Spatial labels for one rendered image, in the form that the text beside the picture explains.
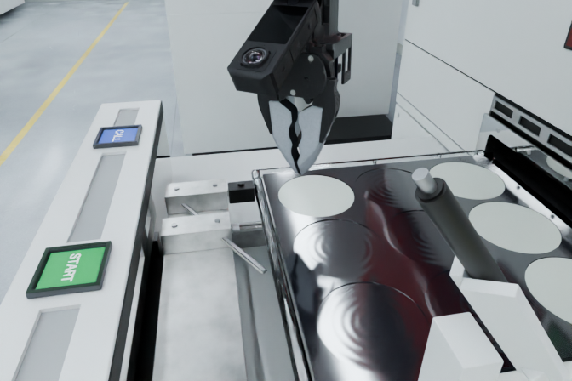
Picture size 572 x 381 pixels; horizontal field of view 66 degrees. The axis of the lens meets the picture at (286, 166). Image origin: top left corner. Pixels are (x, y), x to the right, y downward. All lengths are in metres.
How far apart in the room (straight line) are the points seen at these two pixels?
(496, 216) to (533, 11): 0.30
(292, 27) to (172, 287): 0.29
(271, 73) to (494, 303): 0.25
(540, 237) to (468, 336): 0.36
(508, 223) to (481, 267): 0.40
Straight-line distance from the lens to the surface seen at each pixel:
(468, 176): 0.68
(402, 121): 1.11
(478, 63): 0.83
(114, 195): 0.51
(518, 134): 0.73
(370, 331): 0.43
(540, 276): 0.53
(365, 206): 0.57
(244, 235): 0.61
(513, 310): 0.20
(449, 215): 0.17
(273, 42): 0.40
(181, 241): 0.52
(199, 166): 0.83
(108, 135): 0.64
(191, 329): 0.45
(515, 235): 0.58
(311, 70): 0.44
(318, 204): 0.57
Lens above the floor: 1.22
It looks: 30 degrees down
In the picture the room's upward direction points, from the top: straight up
